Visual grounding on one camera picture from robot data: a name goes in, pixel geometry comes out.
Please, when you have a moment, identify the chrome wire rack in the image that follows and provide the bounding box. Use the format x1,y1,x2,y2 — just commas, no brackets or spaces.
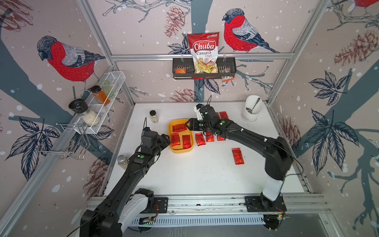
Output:
34,123,91,161

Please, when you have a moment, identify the green item on shelf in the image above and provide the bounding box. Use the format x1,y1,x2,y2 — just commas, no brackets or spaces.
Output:
101,80,114,99

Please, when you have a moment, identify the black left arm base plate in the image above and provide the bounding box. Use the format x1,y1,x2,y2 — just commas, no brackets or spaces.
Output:
134,188,168,214

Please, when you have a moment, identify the Chuba cassava chips bag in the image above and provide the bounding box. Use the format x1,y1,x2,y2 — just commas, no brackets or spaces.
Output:
187,32,219,74

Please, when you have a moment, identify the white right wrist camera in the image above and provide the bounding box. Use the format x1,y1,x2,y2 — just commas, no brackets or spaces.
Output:
194,104,203,120

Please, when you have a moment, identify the white wire wall shelf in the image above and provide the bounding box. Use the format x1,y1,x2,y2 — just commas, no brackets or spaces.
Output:
69,71,125,134

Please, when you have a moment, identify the black cap spice jar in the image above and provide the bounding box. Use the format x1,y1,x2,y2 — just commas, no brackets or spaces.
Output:
149,110,159,123

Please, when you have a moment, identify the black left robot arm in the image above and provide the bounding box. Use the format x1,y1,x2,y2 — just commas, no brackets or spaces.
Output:
79,127,171,237

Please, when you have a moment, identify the yellow plastic storage box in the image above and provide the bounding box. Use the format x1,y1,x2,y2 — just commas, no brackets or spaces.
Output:
168,118,195,154

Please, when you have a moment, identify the metal spoon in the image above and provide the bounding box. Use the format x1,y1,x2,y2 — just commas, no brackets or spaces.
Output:
246,98,261,114

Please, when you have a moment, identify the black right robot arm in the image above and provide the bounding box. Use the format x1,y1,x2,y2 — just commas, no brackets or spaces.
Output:
185,104,293,202

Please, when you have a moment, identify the red foil tea bag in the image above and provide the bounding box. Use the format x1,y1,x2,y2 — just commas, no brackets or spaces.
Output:
182,135,191,150
217,111,229,119
206,133,215,143
232,148,244,165
217,136,226,141
172,123,187,133
195,133,206,146
171,133,181,147

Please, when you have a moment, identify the silver cap spice jar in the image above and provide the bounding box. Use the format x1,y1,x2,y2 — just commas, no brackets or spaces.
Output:
117,155,129,170

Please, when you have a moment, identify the black lid rice jar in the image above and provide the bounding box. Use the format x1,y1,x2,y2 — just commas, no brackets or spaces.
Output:
69,98,101,127

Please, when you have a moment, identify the white utensil cup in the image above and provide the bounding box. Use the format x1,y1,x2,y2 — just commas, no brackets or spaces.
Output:
241,95,264,122

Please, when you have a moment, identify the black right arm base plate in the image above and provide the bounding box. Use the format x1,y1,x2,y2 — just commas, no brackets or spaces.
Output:
244,194,287,212

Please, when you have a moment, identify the black wall basket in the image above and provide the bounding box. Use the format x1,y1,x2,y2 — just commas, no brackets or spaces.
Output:
172,58,236,80

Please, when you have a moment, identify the orange spice bottle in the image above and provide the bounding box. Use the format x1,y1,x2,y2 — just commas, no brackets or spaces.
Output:
90,85,110,106

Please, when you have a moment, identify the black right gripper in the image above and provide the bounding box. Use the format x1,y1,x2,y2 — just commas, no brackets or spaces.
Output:
183,119,212,133

